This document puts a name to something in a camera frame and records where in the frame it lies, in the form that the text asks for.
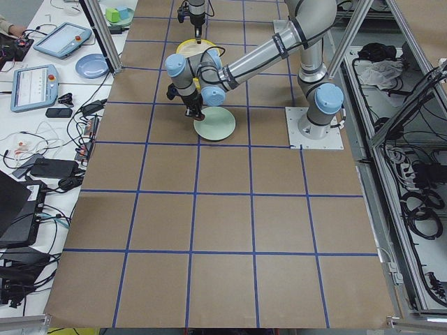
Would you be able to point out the black laptop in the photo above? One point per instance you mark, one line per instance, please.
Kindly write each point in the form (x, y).
(21, 204)

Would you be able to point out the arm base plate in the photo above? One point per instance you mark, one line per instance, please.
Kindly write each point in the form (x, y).
(302, 134)

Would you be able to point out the near teach pendant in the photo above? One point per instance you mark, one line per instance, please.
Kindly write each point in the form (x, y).
(34, 88)

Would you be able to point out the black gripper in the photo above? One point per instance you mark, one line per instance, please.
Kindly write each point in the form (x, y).
(192, 101)
(196, 19)

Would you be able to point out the yellow steamer layer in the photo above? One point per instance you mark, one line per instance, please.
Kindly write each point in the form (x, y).
(191, 47)

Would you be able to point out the black power adapter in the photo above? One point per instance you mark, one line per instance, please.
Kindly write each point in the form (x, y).
(53, 168)

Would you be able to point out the far teach pendant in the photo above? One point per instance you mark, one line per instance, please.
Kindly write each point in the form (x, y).
(63, 40)

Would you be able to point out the green cube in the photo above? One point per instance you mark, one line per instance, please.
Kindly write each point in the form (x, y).
(111, 15)

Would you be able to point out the teach pendant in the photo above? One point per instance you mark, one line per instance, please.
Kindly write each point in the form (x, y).
(34, 88)
(63, 40)

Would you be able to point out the aluminium frame post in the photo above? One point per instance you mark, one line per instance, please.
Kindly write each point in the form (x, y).
(97, 22)

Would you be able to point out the light blue cube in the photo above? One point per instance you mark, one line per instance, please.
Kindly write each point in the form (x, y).
(124, 13)

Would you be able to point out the white cloth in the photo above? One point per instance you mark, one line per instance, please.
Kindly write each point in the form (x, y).
(382, 75)

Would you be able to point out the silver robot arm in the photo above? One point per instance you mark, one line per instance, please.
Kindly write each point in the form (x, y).
(196, 7)
(202, 79)

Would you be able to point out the light green plate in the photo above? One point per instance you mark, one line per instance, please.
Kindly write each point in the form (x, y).
(218, 124)

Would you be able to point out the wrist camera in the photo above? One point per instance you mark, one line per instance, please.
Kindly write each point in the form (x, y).
(182, 12)
(171, 92)

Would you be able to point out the blue plate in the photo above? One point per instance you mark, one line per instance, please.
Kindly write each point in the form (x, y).
(92, 66)

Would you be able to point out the green tray plate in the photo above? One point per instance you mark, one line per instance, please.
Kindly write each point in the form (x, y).
(123, 23)

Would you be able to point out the black phone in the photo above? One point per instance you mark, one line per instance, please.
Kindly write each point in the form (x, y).
(59, 112)

